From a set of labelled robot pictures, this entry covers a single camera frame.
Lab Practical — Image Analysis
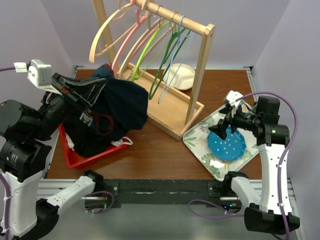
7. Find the blue dotted plate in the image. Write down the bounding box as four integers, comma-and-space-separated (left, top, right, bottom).
207, 126, 247, 162

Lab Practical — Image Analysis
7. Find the red plastic bin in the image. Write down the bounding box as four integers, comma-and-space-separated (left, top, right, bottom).
58, 125, 129, 169

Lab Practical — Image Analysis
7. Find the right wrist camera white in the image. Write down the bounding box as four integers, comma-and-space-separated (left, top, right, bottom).
223, 90, 243, 110

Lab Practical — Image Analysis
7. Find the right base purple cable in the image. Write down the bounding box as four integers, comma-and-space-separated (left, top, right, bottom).
187, 199, 247, 220

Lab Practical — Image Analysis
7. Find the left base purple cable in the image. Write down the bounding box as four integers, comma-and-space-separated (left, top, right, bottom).
86, 189, 115, 215

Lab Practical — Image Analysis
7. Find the light blue wire hanger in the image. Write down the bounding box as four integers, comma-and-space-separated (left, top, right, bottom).
157, 15, 193, 104

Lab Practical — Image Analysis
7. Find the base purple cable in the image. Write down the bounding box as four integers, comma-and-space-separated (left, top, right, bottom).
86, 189, 115, 215
187, 199, 247, 220

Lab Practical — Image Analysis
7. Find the beige plastic hanger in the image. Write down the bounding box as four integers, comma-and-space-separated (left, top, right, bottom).
114, 18, 164, 79

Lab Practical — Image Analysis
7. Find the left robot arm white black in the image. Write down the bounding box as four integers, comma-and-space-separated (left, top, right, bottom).
0, 73, 108, 240

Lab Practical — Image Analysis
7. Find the navy tank top red trim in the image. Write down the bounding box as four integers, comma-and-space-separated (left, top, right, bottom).
91, 64, 149, 142

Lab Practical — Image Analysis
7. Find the white divided dish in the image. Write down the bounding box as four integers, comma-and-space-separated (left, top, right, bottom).
163, 63, 196, 91

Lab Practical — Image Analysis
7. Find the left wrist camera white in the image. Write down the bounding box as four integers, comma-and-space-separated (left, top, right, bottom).
13, 59, 56, 93

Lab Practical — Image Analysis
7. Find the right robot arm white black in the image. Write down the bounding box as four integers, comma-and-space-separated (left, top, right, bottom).
209, 91, 300, 239

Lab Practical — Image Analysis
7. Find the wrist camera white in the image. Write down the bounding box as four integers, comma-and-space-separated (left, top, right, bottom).
13, 59, 56, 93
223, 90, 243, 110

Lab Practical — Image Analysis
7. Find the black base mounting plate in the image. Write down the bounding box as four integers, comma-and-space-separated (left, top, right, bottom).
93, 179, 242, 210

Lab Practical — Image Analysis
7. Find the dark green hanger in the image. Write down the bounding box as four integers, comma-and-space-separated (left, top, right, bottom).
148, 26, 193, 100

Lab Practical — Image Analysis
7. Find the pink plastic hanger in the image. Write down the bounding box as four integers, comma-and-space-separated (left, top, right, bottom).
111, 8, 153, 73

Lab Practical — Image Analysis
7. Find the wooden hanger rack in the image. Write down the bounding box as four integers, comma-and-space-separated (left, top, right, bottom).
91, 0, 216, 141

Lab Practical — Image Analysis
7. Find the lime green hanger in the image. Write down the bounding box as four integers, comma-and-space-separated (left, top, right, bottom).
130, 21, 172, 81

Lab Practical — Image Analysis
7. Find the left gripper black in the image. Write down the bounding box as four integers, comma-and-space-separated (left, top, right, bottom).
32, 70, 109, 139

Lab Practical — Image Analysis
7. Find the black garment in bin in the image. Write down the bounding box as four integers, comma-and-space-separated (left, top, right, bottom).
62, 111, 114, 158

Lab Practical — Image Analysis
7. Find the natural wooden hanger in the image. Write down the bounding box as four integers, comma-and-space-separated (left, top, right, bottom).
89, 0, 134, 64

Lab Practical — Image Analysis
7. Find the white garment in bin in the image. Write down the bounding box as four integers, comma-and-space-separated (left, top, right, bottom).
65, 134, 133, 151

